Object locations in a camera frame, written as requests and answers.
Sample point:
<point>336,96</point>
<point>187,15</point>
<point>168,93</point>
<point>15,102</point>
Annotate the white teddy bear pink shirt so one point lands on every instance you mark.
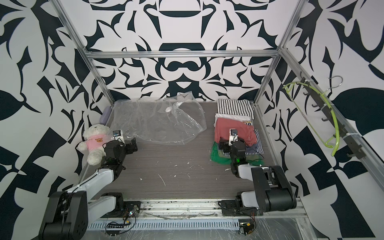
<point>96,138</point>

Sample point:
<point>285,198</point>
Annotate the white printed t-shirt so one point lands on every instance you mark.
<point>244,119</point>

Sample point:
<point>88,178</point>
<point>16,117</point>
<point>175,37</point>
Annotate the white slotted cable duct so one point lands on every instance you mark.
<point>190,224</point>

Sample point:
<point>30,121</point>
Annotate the black electronics board right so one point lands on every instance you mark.
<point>246,228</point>

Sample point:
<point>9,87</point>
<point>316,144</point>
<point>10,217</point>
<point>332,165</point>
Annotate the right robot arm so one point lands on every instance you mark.
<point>272,190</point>

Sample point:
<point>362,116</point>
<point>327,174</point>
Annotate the black electronics board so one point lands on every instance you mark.
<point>114,228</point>
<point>246,228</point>

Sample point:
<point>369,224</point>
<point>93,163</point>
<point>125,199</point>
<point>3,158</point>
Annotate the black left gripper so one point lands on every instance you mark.
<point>128,146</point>

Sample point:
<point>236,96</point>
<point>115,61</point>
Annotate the green clothes hanger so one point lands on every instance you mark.
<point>322,130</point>

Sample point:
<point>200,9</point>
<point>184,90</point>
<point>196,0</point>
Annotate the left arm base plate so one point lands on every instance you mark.
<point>122,208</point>

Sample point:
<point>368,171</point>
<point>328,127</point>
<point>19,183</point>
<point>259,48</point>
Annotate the black electronics board left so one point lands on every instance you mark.
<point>114,228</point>

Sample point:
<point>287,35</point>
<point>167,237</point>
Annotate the lilac small case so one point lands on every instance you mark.
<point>105,115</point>

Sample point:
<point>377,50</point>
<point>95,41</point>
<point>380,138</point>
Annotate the green garment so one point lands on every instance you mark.
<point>253,159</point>

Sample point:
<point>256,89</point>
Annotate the olive green printed t-shirt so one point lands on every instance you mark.
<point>223,155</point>

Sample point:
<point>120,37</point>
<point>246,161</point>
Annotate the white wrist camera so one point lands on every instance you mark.
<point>118,136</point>
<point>233,137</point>

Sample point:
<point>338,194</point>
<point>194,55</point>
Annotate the navy blue garment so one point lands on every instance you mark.
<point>252,149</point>

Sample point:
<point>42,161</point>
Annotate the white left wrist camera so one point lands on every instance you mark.
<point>118,136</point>

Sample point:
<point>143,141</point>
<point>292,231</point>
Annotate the black wall hook rack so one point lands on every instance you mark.
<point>325,105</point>

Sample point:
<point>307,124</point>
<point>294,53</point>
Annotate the blue white striped garment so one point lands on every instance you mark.
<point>226,148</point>

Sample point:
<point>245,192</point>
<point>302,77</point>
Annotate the clear plastic vacuum bag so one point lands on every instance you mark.
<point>146,119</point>

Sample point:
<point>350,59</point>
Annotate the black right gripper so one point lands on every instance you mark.
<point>226,146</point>

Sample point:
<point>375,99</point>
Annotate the black white striped tank top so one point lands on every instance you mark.
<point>236,107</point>

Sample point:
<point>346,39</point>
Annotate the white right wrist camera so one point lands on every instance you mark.
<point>233,137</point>

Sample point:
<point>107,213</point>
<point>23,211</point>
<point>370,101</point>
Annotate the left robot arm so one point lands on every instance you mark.
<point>69,213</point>

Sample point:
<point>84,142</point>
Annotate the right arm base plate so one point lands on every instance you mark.
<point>231,209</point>

